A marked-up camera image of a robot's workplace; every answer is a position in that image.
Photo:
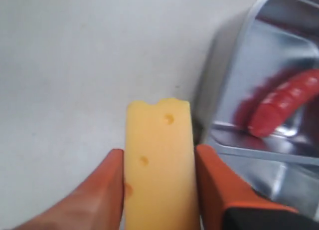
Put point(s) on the stainless steel lunch box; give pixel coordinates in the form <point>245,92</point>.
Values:
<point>253,53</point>

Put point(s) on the yellow toy cheese wedge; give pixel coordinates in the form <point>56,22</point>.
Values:
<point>159,167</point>

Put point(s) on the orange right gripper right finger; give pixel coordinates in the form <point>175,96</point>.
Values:
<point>220,189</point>

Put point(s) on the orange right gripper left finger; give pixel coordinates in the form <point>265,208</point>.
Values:
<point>96,204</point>

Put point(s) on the red toy sausage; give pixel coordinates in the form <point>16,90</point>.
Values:
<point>277,99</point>

